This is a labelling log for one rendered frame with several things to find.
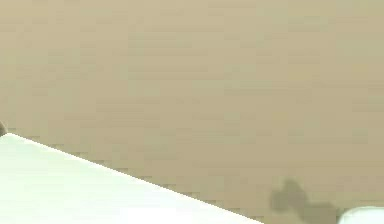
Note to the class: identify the white flat slab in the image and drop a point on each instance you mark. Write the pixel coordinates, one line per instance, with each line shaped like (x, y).
(66, 193)

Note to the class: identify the white rounded object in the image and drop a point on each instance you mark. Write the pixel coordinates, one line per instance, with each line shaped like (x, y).
(365, 216)

